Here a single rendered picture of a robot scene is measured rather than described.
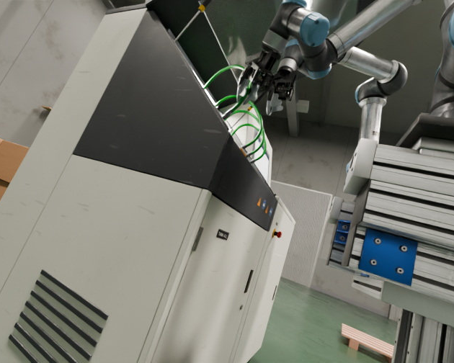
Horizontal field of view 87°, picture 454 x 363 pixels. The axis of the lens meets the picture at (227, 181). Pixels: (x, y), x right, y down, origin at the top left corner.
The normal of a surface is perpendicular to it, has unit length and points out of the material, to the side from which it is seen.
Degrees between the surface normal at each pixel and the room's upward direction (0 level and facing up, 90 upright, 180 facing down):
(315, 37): 127
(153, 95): 90
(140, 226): 90
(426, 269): 90
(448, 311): 90
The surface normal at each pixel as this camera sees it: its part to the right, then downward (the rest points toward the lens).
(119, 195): -0.37, -0.33
